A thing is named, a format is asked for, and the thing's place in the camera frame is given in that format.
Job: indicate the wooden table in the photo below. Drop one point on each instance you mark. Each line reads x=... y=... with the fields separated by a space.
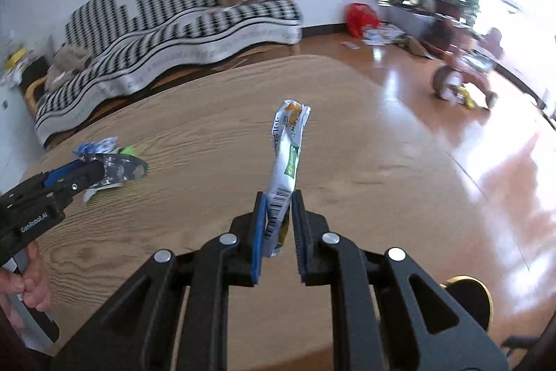
x=347 y=162

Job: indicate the black-and-white patterned blanket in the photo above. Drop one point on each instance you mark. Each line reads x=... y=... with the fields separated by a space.
x=173 y=27

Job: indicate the person's left forearm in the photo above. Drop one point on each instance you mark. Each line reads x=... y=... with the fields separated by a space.
x=8 y=319

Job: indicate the blue and white wrapper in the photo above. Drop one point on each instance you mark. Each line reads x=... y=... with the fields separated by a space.
x=97 y=146

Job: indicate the white green snack wrapper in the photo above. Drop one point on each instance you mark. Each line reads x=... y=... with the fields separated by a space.
x=284 y=162

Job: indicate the silver printed wrapper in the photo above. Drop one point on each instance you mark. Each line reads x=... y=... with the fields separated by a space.
x=126 y=169

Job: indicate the red bag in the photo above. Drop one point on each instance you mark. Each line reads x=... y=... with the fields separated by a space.
x=360 y=19

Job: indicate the yellow toy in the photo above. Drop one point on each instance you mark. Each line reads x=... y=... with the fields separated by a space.
x=469 y=98

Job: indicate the brown cushion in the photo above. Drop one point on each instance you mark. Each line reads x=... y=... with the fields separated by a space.
x=67 y=66

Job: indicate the person's left hand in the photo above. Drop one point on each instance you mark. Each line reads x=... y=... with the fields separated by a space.
x=37 y=288

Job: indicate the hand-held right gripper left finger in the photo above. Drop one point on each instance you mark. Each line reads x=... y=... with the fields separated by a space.
x=259 y=236

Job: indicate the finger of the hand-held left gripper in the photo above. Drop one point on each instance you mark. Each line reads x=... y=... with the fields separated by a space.
x=71 y=173
x=82 y=184

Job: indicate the cardboard piece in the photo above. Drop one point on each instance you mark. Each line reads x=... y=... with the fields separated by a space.
x=417 y=47

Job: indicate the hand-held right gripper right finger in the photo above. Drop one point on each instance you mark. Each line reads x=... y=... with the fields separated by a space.
x=299 y=236

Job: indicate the black gold-rimmed trash bin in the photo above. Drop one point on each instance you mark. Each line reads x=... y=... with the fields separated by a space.
x=471 y=301

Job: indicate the pink kids tricycle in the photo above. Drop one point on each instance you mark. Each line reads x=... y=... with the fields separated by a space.
x=447 y=80

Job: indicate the scattered printed papers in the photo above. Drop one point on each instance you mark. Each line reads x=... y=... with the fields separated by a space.
x=384 y=34

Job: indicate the white cabinet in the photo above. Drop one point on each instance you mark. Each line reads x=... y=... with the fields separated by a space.
x=13 y=136

